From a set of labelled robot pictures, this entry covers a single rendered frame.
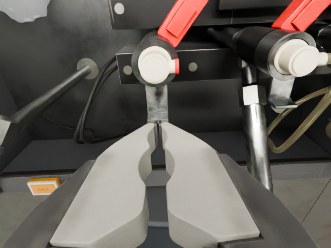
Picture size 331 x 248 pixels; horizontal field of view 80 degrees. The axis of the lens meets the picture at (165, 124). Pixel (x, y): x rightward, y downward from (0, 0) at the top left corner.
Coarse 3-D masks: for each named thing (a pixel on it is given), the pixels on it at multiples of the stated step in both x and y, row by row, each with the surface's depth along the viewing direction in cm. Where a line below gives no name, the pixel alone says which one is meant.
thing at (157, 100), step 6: (150, 90) 13; (156, 90) 13; (162, 90) 13; (150, 96) 13; (156, 96) 13; (162, 96) 13; (150, 102) 13; (156, 102) 13; (162, 102) 13; (150, 108) 13; (156, 108) 13; (162, 108) 13
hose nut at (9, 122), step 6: (0, 120) 12; (6, 120) 13; (0, 126) 12; (6, 126) 12; (12, 126) 13; (0, 132) 12; (6, 132) 12; (12, 132) 13; (0, 138) 12; (6, 138) 13; (12, 138) 13; (0, 144) 12; (6, 144) 13
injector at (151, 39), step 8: (152, 32) 15; (144, 40) 11; (152, 40) 11; (160, 40) 11; (168, 40) 13; (136, 48) 11; (144, 48) 11; (168, 48) 11; (136, 56) 11; (176, 56) 12; (136, 64) 12; (136, 72) 12; (144, 80) 12; (168, 80) 12
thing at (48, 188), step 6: (30, 180) 36; (36, 180) 36; (42, 180) 36; (48, 180) 35; (54, 180) 35; (36, 186) 35; (42, 186) 35; (48, 186) 35; (54, 186) 35; (36, 192) 36; (42, 192) 36; (48, 192) 36
